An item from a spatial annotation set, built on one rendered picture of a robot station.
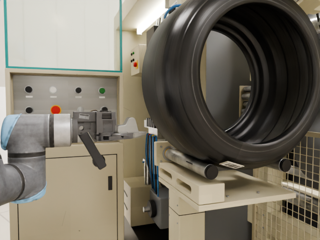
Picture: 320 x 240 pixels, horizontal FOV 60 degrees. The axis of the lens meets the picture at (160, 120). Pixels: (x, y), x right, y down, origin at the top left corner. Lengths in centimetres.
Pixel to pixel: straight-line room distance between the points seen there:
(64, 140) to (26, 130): 9
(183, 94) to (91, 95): 82
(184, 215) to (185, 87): 69
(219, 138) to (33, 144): 49
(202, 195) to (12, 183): 50
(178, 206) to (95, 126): 62
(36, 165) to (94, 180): 75
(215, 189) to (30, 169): 51
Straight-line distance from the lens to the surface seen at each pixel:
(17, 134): 76
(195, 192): 86
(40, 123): 76
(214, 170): 85
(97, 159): 80
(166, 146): 115
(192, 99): 75
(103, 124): 78
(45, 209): 153
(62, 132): 76
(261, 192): 103
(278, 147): 93
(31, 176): 76
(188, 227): 132
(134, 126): 81
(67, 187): 149
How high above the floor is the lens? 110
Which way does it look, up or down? 3 degrees down
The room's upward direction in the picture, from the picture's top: straight up
